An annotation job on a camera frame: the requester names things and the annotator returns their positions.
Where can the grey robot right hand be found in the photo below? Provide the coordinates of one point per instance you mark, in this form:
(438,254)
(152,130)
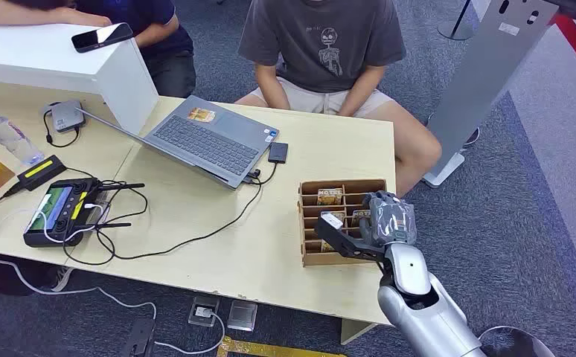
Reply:
(391,219)

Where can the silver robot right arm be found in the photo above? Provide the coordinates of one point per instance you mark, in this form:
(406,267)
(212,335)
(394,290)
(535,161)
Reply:
(436,325)

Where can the person's left forearm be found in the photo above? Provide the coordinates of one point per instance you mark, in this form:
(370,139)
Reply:
(359,93)

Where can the person's right forearm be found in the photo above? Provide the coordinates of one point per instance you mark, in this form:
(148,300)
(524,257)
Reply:
(270,88)

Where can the patterned card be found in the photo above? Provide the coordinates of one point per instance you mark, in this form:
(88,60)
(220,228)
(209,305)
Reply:
(330,197)
(359,217)
(327,247)
(340,216)

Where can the wooden card holder box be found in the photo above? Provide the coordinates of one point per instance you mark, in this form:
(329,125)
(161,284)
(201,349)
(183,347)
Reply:
(312,260)

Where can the person in grey shirt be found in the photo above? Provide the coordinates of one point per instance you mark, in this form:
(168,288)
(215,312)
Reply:
(322,44)

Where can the person in dark shirt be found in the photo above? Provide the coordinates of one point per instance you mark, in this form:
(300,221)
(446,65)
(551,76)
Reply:
(164,34)

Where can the table leg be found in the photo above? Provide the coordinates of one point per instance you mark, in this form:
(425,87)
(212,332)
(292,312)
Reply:
(354,331)

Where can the small black external drive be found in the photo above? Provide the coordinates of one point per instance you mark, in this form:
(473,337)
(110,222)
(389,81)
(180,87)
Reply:
(278,152)

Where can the metal floor plate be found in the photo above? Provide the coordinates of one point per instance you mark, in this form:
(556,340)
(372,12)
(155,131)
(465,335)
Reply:
(242,315)

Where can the dark round base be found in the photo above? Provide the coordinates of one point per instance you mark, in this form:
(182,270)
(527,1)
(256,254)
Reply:
(519,344)

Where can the yellow floor tape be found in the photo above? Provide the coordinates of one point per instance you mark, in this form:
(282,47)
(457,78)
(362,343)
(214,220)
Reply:
(268,351)

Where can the grey standing kiosk panel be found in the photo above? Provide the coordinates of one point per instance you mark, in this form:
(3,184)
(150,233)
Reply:
(485,64)

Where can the grey open laptop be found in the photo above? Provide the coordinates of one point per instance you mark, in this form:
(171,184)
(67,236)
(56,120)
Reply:
(209,143)

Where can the floor power socket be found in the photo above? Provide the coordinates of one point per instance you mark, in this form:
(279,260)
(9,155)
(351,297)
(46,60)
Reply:
(203,311)

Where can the orange sticker on laptop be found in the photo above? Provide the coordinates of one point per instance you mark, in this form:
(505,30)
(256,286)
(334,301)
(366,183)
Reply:
(201,115)

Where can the black object on floor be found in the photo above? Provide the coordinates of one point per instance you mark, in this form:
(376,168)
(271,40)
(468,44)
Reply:
(137,340)

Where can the black remote controller with screen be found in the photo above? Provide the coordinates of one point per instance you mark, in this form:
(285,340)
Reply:
(59,212)

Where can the grey hub device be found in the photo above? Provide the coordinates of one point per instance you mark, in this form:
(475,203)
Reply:
(67,116)

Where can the black smartphone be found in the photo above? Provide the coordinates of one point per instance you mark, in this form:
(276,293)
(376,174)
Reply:
(101,37)

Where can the black adapter with yellow label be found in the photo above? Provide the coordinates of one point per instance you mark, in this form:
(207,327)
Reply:
(41,172)

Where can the white box stand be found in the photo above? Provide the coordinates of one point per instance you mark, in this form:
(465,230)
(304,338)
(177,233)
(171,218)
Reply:
(46,56)

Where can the clear plastic water bottle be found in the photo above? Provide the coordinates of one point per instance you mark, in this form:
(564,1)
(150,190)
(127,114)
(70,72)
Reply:
(9,138)

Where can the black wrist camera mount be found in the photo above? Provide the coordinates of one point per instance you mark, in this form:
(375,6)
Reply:
(347,245)

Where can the stanchion post with base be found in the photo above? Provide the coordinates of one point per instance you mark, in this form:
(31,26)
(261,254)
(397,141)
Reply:
(458,29)

